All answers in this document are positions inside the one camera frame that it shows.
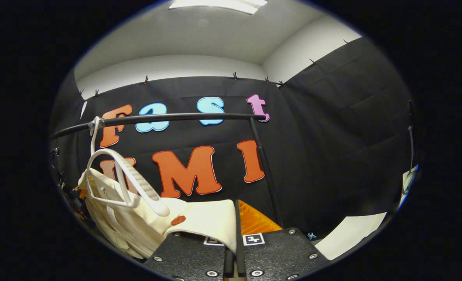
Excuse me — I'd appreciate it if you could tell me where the ceiling light panel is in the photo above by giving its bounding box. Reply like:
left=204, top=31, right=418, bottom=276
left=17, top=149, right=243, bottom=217
left=168, top=0, right=268, bottom=15

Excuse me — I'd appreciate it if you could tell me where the white hanger holding shirt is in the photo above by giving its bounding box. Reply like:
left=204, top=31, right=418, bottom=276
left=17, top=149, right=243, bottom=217
left=85, top=116, right=171, bottom=217

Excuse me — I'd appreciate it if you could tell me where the black clothes rack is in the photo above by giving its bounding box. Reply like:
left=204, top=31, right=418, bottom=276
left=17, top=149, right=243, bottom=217
left=51, top=112, right=285, bottom=230

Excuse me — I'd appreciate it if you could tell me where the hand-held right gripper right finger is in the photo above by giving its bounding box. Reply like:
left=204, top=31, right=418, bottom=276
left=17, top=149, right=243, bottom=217
left=234, top=199, right=331, bottom=281

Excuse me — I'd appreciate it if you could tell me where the black backdrop cloth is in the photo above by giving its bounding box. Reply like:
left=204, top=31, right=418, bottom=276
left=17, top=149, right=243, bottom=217
left=50, top=37, right=414, bottom=250

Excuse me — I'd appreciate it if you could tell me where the cream button shirt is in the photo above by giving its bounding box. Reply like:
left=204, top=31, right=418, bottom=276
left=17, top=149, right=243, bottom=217
left=77, top=168, right=237, bottom=260

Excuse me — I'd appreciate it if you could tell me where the white panel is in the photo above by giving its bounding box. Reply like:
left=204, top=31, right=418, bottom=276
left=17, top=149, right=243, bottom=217
left=315, top=212, right=387, bottom=261

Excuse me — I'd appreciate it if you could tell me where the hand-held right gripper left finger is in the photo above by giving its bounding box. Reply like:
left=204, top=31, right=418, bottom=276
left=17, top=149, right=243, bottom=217
left=142, top=231, right=235, bottom=281

